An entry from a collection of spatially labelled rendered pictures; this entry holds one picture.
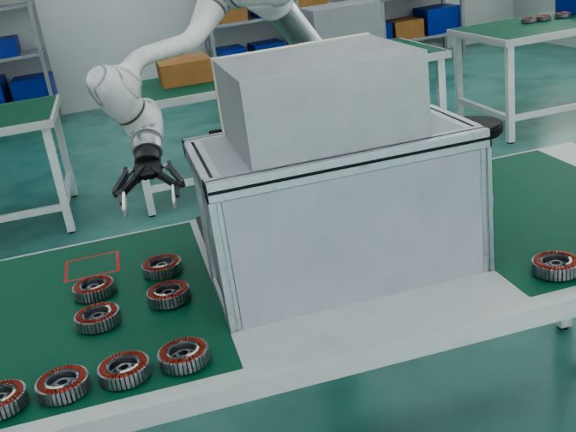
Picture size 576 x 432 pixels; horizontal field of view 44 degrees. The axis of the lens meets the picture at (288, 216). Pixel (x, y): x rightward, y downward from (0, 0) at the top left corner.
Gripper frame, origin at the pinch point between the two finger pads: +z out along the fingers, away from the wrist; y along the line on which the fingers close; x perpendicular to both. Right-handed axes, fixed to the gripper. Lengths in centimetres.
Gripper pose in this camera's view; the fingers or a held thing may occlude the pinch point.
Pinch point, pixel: (149, 207)
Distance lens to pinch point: 199.6
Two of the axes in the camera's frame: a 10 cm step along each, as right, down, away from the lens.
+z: 1.5, 7.6, -6.3
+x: -0.5, -6.3, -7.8
